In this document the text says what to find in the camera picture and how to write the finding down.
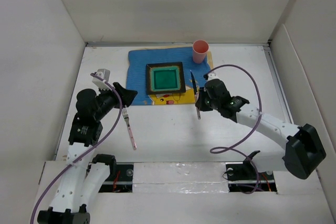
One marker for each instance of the pink handled knife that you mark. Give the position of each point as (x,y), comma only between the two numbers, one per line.
(195,94)

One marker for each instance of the pink handled fork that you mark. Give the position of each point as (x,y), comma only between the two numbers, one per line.
(126,119)

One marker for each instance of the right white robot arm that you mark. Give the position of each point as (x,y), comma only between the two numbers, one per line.
(302,148)

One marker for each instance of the green square ceramic plate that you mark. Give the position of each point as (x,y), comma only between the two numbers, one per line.
(162,78)

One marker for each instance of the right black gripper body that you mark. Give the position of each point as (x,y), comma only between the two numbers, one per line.
(212,104)

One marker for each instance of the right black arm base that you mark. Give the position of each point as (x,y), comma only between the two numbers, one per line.
(245,178)

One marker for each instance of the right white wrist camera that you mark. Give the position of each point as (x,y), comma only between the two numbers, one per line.
(210,76)

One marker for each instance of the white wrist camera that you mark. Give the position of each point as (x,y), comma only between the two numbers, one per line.
(99,77)
(210,76)

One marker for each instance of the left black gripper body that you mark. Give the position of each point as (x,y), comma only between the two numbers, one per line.
(107,100)

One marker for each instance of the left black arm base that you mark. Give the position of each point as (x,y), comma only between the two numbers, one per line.
(120,179)

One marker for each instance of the pink plastic cup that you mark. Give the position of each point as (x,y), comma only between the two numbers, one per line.
(200,49)

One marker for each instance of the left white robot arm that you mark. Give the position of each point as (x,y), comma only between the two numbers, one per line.
(85,172)

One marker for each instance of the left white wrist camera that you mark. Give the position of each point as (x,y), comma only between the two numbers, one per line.
(99,77)

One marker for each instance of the blue yellow cartoon placemat cloth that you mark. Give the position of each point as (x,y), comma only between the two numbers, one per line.
(136,76)

